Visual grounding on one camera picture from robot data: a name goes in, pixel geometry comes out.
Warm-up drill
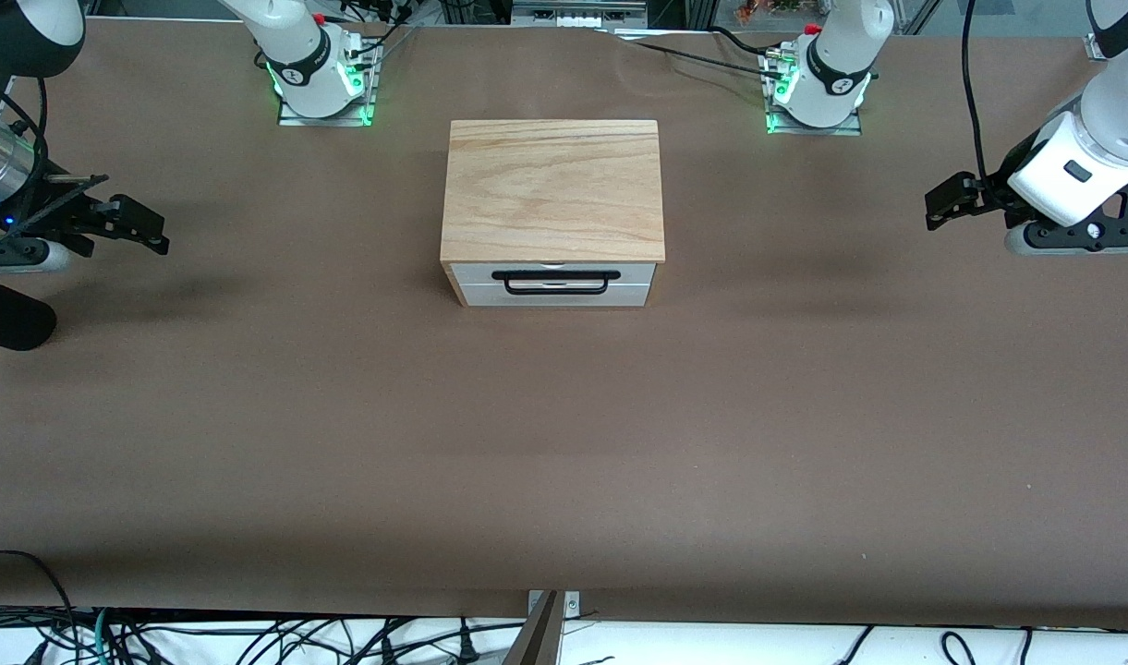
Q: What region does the aluminium profile frame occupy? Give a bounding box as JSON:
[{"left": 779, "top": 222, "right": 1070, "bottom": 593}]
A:
[{"left": 679, "top": 0, "right": 740, "bottom": 33}]

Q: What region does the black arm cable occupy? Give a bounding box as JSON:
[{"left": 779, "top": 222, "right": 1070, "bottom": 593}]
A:
[
  {"left": 961, "top": 0, "right": 994, "bottom": 186},
  {"left": 0, "top": 74, "right": 52, "bottom": 250}
]

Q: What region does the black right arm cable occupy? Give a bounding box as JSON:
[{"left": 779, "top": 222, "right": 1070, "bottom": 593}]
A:
[{"left": 0, "top": 74, "right": 52, "bottom": 250}]

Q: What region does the brown pole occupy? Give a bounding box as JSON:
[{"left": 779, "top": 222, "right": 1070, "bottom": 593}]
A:
[{"left": 502, "top": 591, "right": 563, "bottom": 665}]

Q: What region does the black rounded cylinder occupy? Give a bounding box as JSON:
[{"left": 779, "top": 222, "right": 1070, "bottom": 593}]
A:
[{"left": 0, "top": 275, "right": 58, "bottom": 353}]

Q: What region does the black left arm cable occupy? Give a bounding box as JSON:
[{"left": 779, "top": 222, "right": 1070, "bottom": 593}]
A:
[{"left": 961, "top": 0, "right": 994, "bottom": 186}]

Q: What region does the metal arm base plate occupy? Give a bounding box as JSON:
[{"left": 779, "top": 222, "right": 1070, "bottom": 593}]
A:
[
  {"left": 760, "top": 51, "right": 866, "bottom": 138},
  {"left": 277, "top": 42, "right": 381, "bottom": 128}
]

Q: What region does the grey metal rack device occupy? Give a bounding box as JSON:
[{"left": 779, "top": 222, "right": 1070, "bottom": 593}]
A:
[{"left": 511, "top": 0, "right": 649, "bottom": 29}]

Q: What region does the brown table cover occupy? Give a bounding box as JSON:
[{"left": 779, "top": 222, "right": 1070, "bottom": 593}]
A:
[{"left": 0, "top": 17, "right": 1128, "bottom": 629}]

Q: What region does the teal cable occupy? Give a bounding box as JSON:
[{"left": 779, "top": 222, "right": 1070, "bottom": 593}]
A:
[{"left": 88, "top": 605, "right": 126, "bottom": 665}]

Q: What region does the small metal bracket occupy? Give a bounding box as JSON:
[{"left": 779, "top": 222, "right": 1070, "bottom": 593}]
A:
[{"left": 527, "top": 590, "right": 581, "bottom": 622}]

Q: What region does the wooden drawer cabinet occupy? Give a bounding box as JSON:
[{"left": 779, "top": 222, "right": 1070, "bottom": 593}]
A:
[{"left": 440, "top": 119, "right": 667, "bottom": 308}]

